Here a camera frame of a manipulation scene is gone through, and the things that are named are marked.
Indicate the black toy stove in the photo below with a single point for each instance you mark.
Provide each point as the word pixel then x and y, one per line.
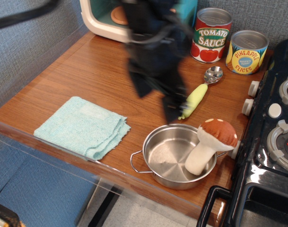
pixel 259 193

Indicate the stainless steel pot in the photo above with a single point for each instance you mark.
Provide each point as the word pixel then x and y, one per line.
pixel 165 151

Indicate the toy microwave teal and cream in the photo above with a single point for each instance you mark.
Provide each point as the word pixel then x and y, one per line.
pixel 96 15

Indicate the light blue folded towel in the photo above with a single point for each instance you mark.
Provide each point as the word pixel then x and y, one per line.
pixel 84 128

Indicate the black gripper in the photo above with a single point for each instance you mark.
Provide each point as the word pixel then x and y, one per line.
pixel 153 65

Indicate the spoon with green handle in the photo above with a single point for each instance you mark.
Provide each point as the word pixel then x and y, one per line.
pixel 211 76

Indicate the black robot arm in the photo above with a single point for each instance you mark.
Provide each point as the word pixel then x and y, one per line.
pixel 153 16

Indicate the pineapple slices can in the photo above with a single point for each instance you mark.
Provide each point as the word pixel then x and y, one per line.
pixel 246 52

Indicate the plush brown white mushroom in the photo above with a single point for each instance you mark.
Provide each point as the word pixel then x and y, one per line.
pixel 215 135

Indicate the tomato sauce can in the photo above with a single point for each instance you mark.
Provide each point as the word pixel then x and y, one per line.
pixel 211 30

